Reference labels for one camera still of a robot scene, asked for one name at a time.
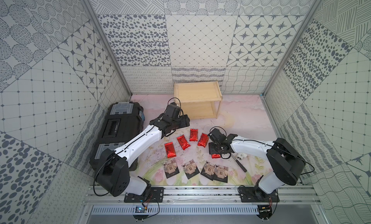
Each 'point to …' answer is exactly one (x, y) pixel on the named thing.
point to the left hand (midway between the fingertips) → (185, 117)
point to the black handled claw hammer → (239, 164)
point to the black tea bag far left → (170, 168)
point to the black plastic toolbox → (123, 121)
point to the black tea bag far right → (221, 173)
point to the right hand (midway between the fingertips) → (215, 150)
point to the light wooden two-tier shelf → (198, 99)
